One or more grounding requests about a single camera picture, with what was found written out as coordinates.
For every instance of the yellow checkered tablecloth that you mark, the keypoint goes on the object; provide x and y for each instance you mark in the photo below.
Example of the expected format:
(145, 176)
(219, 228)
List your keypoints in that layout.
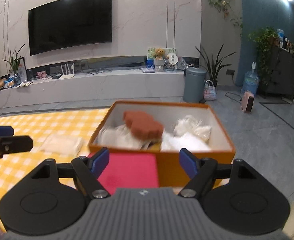
(14, 167)

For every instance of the pink space heater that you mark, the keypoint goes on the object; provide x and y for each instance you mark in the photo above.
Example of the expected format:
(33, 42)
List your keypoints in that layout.
(247, 102)

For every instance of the dark side cabinet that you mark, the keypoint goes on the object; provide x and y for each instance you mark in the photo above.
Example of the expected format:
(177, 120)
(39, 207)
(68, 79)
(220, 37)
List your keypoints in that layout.
(281, 79)

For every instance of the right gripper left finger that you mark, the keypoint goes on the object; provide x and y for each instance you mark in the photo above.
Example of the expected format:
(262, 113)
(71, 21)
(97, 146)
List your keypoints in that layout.
(85, 172)

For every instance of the bushy green plant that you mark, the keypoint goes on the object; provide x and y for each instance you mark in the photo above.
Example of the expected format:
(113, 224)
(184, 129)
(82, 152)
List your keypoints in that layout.
(264, 39)

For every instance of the white cloth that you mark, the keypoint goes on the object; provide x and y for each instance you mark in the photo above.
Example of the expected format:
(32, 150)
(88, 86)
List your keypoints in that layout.
(188, 141)

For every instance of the brown bear-shaped sponge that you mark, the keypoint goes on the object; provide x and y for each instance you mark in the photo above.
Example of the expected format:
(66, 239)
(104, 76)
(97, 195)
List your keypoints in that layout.
(142, 125)

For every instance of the hanging vine plant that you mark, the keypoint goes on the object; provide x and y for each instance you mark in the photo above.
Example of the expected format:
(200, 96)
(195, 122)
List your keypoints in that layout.
(223, 6)

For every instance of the floor plant long leaves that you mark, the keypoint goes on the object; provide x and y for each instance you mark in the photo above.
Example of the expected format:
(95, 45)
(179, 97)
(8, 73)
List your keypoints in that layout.
(213, 65)

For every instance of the grey trash bin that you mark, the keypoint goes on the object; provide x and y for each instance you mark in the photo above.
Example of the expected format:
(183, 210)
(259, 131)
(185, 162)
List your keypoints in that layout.
(194, 85)

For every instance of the grey tv cabinet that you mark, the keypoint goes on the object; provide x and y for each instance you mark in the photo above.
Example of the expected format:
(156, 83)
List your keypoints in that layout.
(117, 84)

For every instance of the blue water jug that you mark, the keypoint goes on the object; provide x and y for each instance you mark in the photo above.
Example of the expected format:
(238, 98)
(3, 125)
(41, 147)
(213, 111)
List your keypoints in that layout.
(251, 80)

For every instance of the black wall television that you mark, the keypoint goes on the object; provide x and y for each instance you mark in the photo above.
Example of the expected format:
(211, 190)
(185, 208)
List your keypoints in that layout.
(68, 23)

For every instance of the white wifi router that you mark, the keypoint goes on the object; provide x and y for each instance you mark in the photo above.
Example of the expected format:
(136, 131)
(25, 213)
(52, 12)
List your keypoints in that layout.
(67, 72)

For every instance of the pastel woven basket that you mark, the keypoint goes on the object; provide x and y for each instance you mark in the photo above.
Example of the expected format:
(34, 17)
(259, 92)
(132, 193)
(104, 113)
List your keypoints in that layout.
(209, 93)

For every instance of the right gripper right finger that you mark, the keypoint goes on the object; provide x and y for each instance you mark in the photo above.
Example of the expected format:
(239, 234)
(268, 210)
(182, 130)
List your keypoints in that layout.
(202, 173)

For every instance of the potted plant on cabinet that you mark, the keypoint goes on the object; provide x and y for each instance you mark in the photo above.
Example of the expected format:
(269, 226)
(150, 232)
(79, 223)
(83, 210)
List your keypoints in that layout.
(17, 64)

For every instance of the teddy bear on cabinet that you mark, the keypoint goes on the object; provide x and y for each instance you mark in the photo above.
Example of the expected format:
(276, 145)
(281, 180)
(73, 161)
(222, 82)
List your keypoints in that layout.
(159, 59)

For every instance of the round white fan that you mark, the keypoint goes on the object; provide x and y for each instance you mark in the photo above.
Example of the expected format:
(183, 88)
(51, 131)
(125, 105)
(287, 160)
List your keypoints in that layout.
(172, 58)

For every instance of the white plastic bundle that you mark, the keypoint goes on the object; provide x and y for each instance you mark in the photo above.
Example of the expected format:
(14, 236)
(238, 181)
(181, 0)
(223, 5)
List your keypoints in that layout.
(196, 127)

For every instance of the pink sponge block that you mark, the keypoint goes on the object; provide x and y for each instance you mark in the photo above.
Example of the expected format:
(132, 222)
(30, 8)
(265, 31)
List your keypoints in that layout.
(130, 170)

